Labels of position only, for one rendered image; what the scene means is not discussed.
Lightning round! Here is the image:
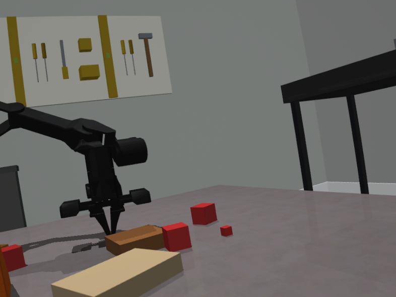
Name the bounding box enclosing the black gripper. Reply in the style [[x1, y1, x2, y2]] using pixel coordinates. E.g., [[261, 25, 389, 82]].
[[59, 168, 151, 235]]

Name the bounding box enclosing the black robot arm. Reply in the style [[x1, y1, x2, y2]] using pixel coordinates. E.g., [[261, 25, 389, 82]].
[[0, 101, 148, 172]]

